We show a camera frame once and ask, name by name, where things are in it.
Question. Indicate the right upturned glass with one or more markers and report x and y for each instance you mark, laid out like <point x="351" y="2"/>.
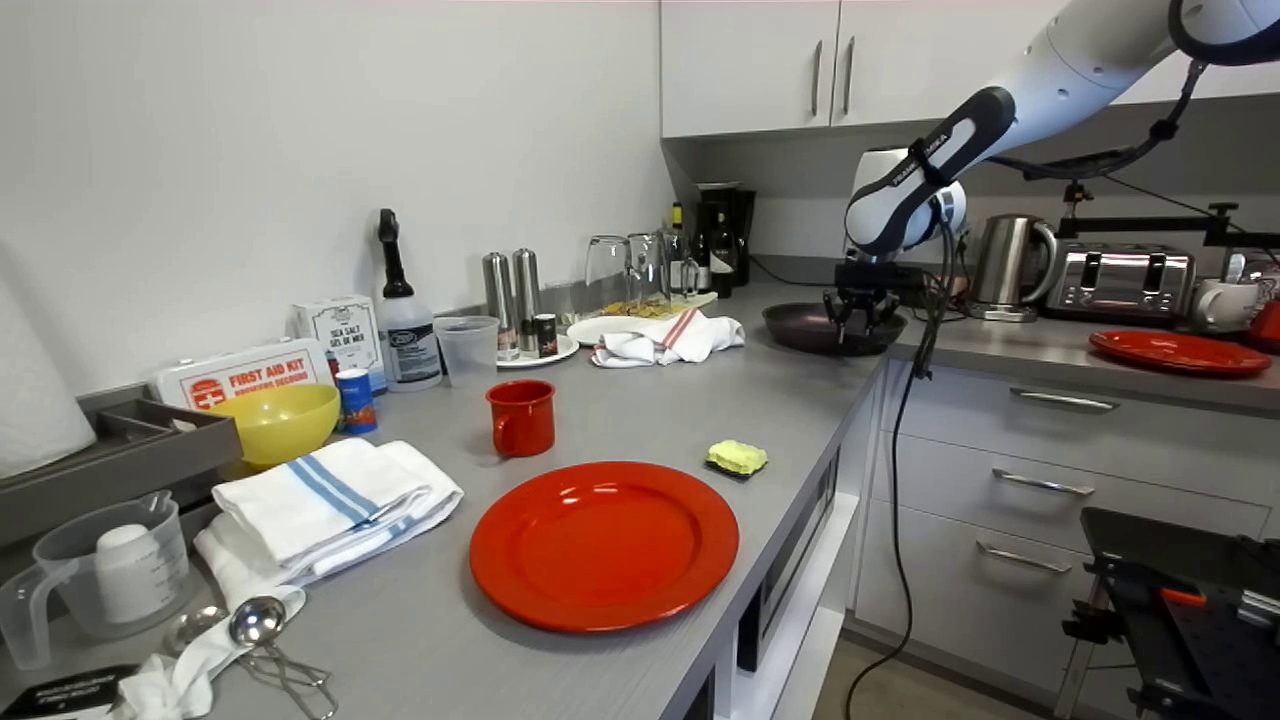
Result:
<point x="646" y="263"/>

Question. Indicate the first aid kit box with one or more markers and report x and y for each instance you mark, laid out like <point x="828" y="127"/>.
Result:
<point x="210" y="382"/>

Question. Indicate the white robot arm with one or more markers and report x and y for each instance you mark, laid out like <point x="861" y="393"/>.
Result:
<point x="1072" y="64"/>

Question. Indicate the blue small can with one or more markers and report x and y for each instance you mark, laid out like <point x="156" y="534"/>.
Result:
<point x="357" y="410"/>

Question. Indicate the right steel grinder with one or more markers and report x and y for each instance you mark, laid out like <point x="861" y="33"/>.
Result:
<point x="524" y="293"/>

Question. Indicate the white blue-striped towel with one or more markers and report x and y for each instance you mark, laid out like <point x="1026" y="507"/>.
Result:
<point x="323" y="513"/>

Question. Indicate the grey dish rack tray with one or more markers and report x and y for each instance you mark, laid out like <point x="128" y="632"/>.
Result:
<point x="142" y="445"/>

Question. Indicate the black coffee machine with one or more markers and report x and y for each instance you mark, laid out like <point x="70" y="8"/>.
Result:
<point x="726" y="224"/>

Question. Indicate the yellow patterned placemat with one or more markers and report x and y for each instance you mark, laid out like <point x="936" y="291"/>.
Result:
<point x="654" y="304"/>

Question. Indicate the large red plate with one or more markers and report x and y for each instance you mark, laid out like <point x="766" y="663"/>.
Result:
<point x="606" y="546"/>

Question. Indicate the white red-striped towel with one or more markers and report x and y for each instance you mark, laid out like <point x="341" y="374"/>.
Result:
<point x="629" y="343"/>

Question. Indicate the white paper towel roll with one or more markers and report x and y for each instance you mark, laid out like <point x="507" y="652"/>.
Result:
<point x="36" y="410"/>

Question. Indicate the steel electric kettle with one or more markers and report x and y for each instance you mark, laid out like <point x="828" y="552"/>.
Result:
<point x="1017" y="265"/>

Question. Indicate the steel toaster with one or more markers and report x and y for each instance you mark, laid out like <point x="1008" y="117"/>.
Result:
<point x="1141" y="287"/>

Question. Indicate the steel grinder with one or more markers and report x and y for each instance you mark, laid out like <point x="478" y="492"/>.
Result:
<point x="524" y="293"/>
<point x="498" y="293"/>

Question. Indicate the black frying pan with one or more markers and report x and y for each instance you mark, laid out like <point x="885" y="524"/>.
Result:
<point x="812" y="331"/>

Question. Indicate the left upturned glass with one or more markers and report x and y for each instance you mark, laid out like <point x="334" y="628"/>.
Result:
<point x="606" y="269"/>

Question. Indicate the black-top spray bottle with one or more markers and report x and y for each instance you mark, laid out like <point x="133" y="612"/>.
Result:
<point x="405" y="331"/>

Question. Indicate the left steel grinder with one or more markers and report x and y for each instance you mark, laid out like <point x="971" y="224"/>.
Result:
<point x="498" y="293"/>

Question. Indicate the metal measuring spoons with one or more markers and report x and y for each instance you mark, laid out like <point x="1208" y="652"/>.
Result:
<point x="256" y="624"/>

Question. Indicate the grey drawer unit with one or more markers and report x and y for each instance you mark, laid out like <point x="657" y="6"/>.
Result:
<point x="973" y="513"/>

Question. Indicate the clear measuring jug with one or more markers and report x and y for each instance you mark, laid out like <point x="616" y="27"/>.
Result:
<point x="115" y="568"/>

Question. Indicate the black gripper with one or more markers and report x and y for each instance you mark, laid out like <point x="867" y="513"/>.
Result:
<point x="869" y="291"/>

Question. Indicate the white upper cabinets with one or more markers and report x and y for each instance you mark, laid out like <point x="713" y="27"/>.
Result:
<point x="783" y="64"/>

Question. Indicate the upturned glass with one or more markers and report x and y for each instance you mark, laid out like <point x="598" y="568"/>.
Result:
<point x="606" y="269"/>
<point x="646" y="263"/>

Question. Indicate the white small saucer plate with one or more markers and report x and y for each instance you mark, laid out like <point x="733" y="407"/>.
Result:
<point x="534" y="356"/>

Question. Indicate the white teapot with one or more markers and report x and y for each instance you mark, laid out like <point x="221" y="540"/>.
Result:
<point x="1231" y="304"/>

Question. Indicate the clear plastic cup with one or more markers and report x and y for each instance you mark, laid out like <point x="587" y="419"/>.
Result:
<point x="469" y="350"/>

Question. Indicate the red mug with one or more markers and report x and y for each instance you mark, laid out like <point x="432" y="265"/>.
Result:
<point x="522" y="419"/>

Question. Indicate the yellow sponge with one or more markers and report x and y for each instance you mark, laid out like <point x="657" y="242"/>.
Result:
<point x="733" y="458"/>

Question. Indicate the yellow bowl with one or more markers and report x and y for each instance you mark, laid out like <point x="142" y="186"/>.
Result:
<point x="280" y="422"/>

